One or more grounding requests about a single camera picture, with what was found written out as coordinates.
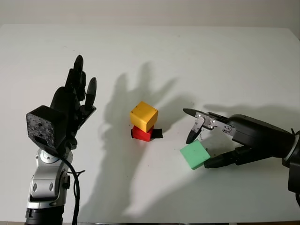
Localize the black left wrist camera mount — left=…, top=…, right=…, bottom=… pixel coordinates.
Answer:
left=25, top=105, right=68, bottom=154

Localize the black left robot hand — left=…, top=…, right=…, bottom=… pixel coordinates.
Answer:
left=50, top=55, right=98, bottom=150

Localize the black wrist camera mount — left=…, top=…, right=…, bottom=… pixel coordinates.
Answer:
left=287, top=161, right=300, bottom=208
left=25, top=105, right=68, bottom=154

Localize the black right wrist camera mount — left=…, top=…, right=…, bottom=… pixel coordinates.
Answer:
left=287, top=161, right=300, bottom=208

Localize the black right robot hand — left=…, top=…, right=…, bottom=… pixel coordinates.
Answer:
left=182, top=107, right=295, bottom=169

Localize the red cube block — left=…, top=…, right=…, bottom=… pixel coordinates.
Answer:
left=131, top=125, right=155, bottom=143

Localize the yellow cube block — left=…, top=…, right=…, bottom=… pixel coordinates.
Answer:
left=130, top=101, right=159, bottom=133

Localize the green cube block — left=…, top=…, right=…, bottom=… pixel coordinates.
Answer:
left=180, top=140, right=211, bottom=170

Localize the black tape strip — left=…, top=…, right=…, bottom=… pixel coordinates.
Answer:
left=130, top=128, right=163, bottom=139

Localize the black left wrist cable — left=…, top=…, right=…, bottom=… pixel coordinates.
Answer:
left=46, top=150, right=86, bottom=225

